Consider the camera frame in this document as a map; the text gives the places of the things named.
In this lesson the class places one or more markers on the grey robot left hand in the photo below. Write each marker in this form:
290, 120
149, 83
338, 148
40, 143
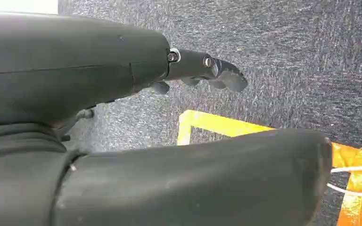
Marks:
74, 62

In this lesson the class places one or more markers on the white panel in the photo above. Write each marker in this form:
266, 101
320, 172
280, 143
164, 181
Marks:
18, 6

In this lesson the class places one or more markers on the ribbed grey left arm sleeve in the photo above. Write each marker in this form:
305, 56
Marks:
15, 181

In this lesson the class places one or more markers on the yellow floor tape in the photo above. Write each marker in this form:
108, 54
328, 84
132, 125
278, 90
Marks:
212, 123

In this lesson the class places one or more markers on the orange floor tape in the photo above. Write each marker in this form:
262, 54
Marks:
360, 184

